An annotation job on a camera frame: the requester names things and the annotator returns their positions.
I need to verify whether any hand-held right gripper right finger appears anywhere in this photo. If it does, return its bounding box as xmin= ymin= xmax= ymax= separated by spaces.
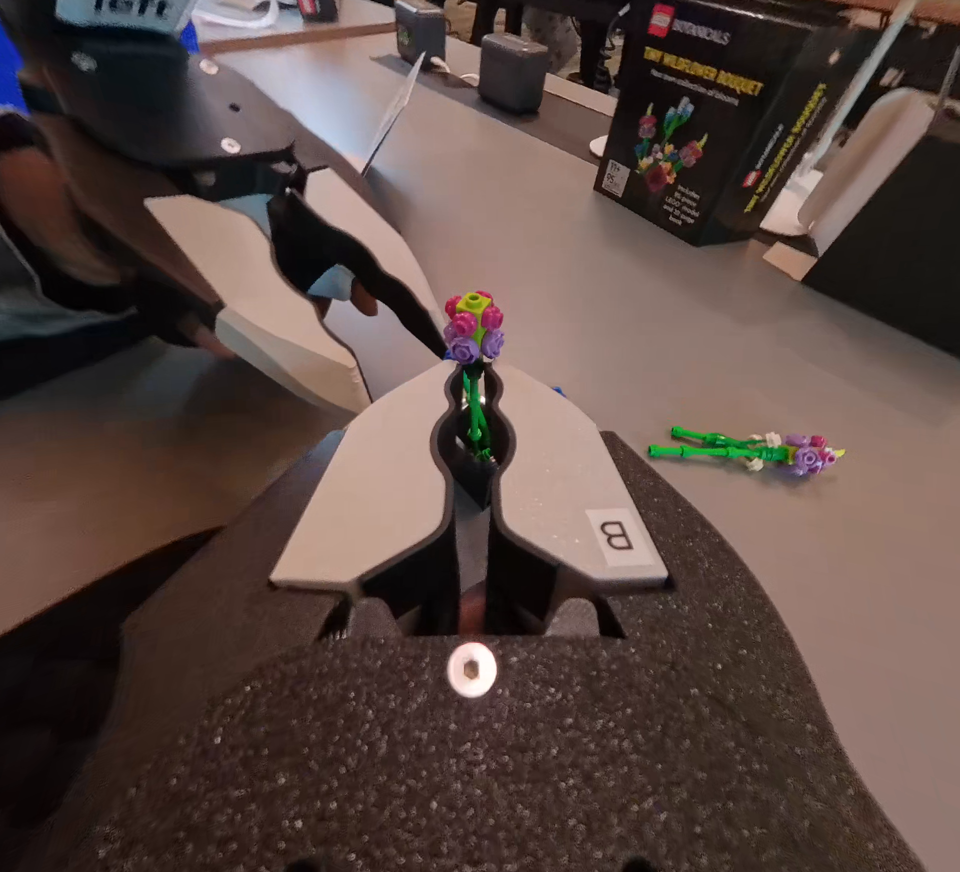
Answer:
xmin=486 ymin=364 xmax=670 ymax=636

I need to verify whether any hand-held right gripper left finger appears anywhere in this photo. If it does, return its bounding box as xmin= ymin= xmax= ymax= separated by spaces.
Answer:
xmin=267 ymin=362 xmax=460 ymax=636

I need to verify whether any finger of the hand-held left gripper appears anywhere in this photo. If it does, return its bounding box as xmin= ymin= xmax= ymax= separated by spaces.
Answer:
xmin=144 ymin=193 xmax=374 ymax=417
xmin=266 ymin=167 xmax=453 ymax=364

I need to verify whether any pink purple toy brick flower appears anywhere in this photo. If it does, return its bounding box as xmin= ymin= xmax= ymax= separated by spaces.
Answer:
xmin=442 ymin=289 xmax=507 ymax=465

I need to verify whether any person's left hand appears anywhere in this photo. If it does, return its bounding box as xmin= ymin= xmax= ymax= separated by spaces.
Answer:
xmin=0 ymin=113 xmax=243 ymax=363

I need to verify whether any white card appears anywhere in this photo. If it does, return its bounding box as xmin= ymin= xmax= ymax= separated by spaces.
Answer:
xmin=359 ymin=52 xmax=427 ymax=177

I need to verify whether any white blossom toy flower stem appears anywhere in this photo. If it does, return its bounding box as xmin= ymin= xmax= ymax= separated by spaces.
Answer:
xmin=648 ymin=443 xmax=774 ymax=475

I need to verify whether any wooden office table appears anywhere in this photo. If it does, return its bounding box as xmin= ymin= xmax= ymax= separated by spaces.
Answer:
xmin=196 ymin=0 xmax=400 ymax=57

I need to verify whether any black power adapter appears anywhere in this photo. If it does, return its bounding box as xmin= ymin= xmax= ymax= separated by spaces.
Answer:
xmin=394 ymin=0 xmax=450 ymax=69

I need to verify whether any dark grey speaker box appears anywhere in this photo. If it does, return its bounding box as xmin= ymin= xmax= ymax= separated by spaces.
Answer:
xmin=478 ymin=33 xmax=552 ymax=116

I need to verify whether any purple blossom toy flower stem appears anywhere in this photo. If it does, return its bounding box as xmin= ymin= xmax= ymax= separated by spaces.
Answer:
xmin=670 ymin=425 xmax=846 ymax=477

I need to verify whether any black toy flower box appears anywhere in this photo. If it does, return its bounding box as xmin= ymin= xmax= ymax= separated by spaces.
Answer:
xmin=592 ymin=0 xmax=857 ymax=248

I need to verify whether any black cardboard box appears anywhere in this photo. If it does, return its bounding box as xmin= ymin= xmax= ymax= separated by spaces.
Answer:
xmin=763 ymin=110 xmax=960 ymax=357

